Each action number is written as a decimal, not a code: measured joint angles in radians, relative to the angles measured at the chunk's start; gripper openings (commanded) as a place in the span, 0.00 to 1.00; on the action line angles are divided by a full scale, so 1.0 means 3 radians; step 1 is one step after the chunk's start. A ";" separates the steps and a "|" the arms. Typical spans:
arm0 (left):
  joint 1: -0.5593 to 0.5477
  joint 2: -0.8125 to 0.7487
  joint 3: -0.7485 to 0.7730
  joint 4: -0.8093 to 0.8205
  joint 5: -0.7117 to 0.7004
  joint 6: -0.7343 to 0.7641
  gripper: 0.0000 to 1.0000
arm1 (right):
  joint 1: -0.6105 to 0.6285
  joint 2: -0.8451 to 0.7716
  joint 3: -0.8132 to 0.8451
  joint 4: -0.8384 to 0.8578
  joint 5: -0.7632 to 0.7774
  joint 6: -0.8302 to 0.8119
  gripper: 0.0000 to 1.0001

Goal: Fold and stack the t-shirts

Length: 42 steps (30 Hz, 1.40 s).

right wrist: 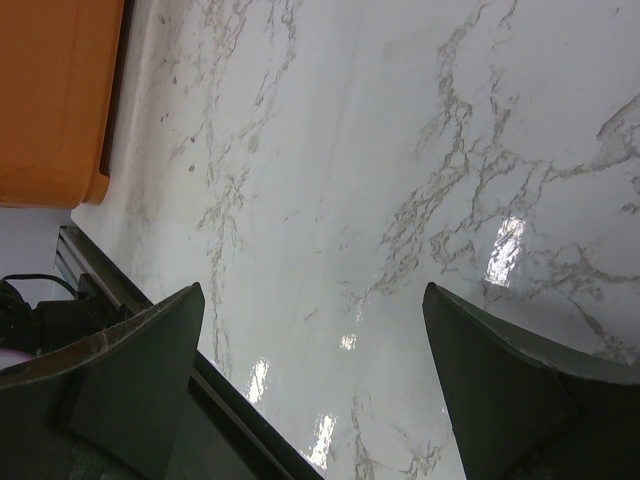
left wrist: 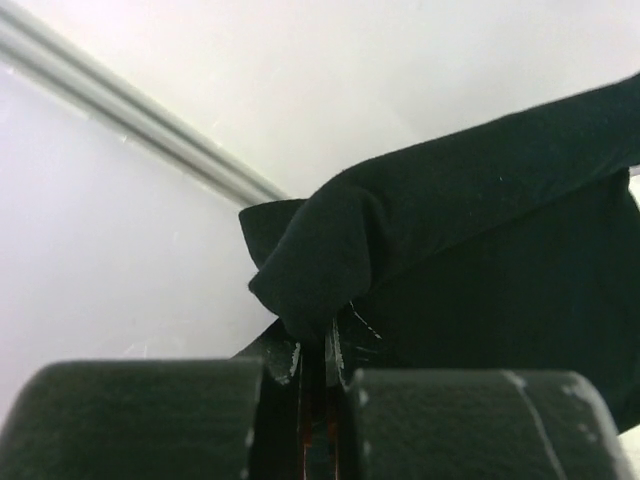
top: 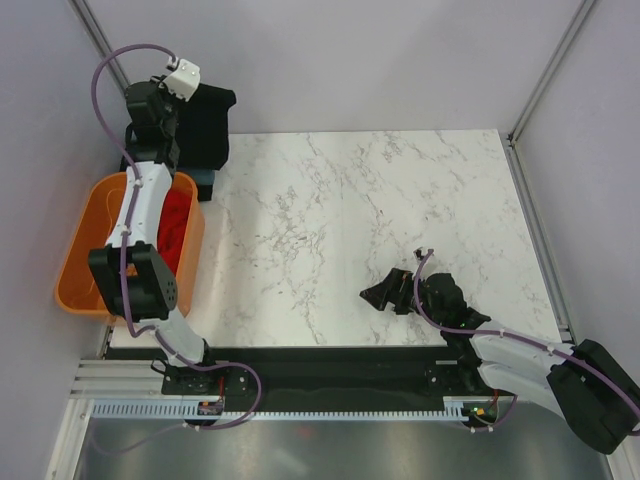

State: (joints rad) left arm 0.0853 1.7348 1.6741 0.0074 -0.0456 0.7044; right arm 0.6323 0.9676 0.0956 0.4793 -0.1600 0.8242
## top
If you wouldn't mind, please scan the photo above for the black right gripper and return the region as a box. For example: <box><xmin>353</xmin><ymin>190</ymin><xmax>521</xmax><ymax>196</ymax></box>
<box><xmin>359</xmin><ymin>268</ymin><xmax>446</xmax><ymax>327</ymax></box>

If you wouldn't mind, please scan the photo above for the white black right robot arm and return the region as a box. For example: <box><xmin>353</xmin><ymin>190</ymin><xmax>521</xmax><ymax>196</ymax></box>
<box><xmin>359</xmin><ymin>268</ymin><xmax>639</xmax><ymax>454</ymax></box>

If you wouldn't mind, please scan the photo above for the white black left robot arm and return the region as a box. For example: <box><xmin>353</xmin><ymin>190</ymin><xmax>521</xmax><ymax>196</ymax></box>
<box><xmin>88</xmin><ymin>76</ymin><xmax>220</xmax><ymax>395</ymax></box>

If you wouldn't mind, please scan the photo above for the folded grey blue t shirt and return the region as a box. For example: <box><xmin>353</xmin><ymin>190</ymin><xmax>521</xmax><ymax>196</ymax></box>
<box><xmin>189</xmin><ymin>169</ymin><xmax>215</xmax><ymax>185</ymax></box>

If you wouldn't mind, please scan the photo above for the red t shirt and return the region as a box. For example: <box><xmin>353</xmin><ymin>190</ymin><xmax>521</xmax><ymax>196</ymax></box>
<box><xmin>157</xmin><ymin>189</ymin><xmax>194</xmax><ymax>276</ymax></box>

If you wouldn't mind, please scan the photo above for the orange plastic basket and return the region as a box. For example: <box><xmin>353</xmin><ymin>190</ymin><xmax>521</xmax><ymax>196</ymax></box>
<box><xmin>55</xmin><ymin>173</ymin><xmax>205</xmax><ymax>318</ymax></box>

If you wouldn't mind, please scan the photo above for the aluminium base extrusion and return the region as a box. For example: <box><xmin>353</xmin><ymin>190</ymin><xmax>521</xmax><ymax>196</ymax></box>
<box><xmin>72</xmin><ymin>358</ymin><xmax>223</xmax><ymax>397</ymax></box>

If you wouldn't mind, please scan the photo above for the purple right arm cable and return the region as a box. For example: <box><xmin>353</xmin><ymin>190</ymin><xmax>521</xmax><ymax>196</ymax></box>
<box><xmin>413</xmin><ymin>248</ymin><xmax>640</xmax><ymax>434</ymax></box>

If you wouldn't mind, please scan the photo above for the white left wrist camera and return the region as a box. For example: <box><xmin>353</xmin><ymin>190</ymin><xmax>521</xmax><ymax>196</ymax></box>
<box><xmin>161</xmin><ymin>58</ymin><xmax>201</xmax><ymax>102</ymax></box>

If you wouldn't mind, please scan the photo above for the white slotted cable duct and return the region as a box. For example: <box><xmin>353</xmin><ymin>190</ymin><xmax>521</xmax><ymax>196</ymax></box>
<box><xmin>90</xmin><ymin>397</ymin><xmax>473</xmax><ymax>422</ymax></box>

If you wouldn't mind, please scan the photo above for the aluminium frame post left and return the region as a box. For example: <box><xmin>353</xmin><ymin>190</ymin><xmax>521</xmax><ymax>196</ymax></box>
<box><xmin>69</xmin><ymin>0</ymin><xmax>154</xmax><ymax>131</ymax></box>

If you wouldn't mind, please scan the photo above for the aluminium frame post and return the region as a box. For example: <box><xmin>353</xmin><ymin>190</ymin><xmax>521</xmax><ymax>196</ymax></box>
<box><xmin>69</xmin><ymin>0</ymin><xmax>154</xmax><ymax>131</ymax></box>
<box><xmin>506</xmin><ymin>0</ymin><xmax>600</xmax><ymax>149</ymax></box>

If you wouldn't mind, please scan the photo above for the black mounting rail plate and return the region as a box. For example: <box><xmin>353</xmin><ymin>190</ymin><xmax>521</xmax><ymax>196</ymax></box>
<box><xmin>159</xmin><ymin>346</ymin><xmax>494</xmax><ymax>409</ymax></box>

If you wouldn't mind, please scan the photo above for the aluminium frame post right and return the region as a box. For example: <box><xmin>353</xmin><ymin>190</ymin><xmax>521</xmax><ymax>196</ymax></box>
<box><xmin>506</xmin><ymin>0</ymin><xmax>600</xmax><ymax>149</ymax></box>

